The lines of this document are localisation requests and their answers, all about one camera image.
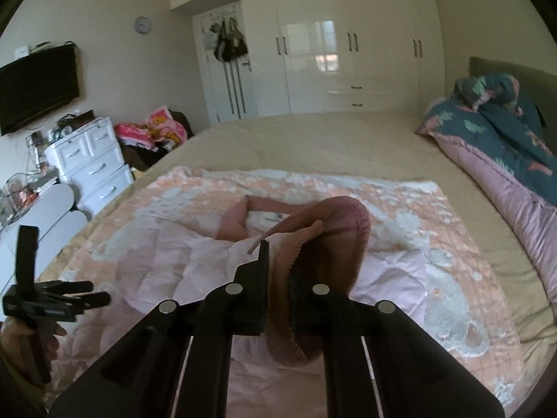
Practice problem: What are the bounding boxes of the pink quilted jacket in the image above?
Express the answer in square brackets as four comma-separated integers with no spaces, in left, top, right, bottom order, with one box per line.
[54,195,430,418]

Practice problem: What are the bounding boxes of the white bedroom door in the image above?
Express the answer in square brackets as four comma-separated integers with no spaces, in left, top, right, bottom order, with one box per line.
[193,2,258,126]

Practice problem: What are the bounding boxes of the person's left hand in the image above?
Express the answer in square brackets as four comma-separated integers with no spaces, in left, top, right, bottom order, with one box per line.
[1,317,67,374]

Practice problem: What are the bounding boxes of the clutter on drawer chest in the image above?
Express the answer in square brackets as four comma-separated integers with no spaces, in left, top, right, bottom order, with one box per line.
[0,110,95,227]

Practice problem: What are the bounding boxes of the peach patterned quilt blanket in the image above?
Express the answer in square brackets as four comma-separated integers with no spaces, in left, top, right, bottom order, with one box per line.
[46,167,523,417]

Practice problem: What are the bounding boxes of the white drawer chest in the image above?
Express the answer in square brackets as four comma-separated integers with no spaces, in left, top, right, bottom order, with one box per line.
[45,118,134,218]

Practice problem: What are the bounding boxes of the tan bed sheet mattress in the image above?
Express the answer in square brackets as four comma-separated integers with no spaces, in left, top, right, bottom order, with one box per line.
[39,110,557,358]

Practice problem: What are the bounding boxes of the pink cartoon blanket pile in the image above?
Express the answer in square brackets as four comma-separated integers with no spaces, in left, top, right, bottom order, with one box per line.
[113,106,189,151]

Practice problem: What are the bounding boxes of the teal and pink duvet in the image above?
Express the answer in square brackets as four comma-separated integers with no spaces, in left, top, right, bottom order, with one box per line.
[416,73,556,305]

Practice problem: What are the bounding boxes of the bags hanging on door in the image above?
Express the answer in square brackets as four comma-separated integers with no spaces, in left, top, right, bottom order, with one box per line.
[202,17,248,63]

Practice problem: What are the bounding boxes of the white glossy wardrobe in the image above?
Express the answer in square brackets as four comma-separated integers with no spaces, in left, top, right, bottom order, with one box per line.
[170,0,445,116]

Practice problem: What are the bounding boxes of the dark green headboard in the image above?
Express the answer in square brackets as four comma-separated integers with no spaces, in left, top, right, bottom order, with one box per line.
[468,56,557,158]

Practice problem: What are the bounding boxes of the black wall television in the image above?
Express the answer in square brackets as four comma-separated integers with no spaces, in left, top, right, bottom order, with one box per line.
[0,41,80,136]

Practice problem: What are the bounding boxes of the round wall clock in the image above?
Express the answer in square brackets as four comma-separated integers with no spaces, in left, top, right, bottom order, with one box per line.
[133,16,152,35]

